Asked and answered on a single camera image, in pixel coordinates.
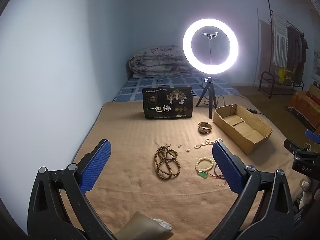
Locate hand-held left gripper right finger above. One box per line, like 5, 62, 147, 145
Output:
200, 141, 299, 240

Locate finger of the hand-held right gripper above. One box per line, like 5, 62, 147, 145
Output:
304, 129, 320, 143
284, 139, 300, 153

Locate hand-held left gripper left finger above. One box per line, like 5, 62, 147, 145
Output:
27, 139, 115, 240

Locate cream bead bracelet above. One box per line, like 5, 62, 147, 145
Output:
195, 157, 215, 172

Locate white pearl necklace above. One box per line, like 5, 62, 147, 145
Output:
194, 138, 223, 149

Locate cardboard box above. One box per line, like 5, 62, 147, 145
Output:
212, 104, 273, 155

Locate brown wooden bead necklace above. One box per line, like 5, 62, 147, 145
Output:
154, 144, 181, 180

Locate pale fuzzy object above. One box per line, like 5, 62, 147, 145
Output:
299, 177, 312, 205

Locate orange covered chair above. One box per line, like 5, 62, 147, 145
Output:
286, 84, 320, 130

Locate tan blanket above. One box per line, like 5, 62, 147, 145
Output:
60, 100, 308, 240

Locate yellow box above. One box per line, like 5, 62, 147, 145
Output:
276, 67, 293, 83

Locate olive cloth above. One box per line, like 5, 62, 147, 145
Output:
117, 211, 173, 240

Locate black tripod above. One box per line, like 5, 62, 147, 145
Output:
195, 76, 218, 120

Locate white fluffy cloth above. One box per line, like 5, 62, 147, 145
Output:
152, 219, 173, 231

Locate blue patterned bedsheet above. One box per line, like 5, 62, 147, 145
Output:
112, 74, 240, 103

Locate black printed snack bag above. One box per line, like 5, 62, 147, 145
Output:
142, 87, 193, 120

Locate dark hanging garments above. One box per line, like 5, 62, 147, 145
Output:
286, 25, 308, 71

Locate brown board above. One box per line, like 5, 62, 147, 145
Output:
257, 19, 273, 85

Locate white knitted shawl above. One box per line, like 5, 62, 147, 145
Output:
271, 12, 288, 67

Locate folded floral quilt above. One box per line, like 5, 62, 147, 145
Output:
129, 45, 193, 78

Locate black clothes rack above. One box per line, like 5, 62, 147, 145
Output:
267, 0, 309, 93

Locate phone clamp on pole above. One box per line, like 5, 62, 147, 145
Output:
201, 29, 220, 65

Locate green jade pendant red cord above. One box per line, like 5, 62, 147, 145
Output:
197, 165, 227, 187

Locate red strap wristwatch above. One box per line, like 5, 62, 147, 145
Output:
198, 122, 213, 133

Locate white ring light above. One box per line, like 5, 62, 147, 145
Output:
182, 17, 239, 74

